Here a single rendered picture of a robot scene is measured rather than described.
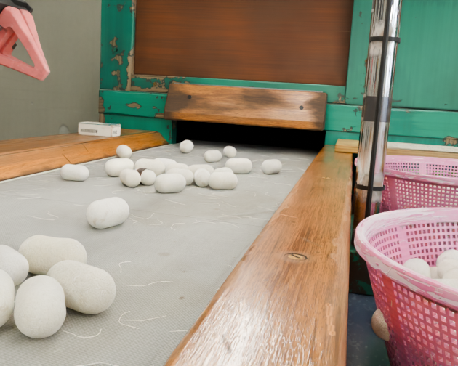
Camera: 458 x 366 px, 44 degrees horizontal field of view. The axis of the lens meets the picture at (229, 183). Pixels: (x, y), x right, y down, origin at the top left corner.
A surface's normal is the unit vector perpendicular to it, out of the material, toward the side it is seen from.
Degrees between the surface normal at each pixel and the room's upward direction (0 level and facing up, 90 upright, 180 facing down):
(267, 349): 0
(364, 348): 0
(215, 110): 67
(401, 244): 72
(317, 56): 90
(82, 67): 90
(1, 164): 45
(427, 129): 90
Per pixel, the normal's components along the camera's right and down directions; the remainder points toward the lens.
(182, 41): -0.22, 0.14
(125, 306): 0.06, -0.99
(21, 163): 0.73, -0.63
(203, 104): -0.16, -0.26
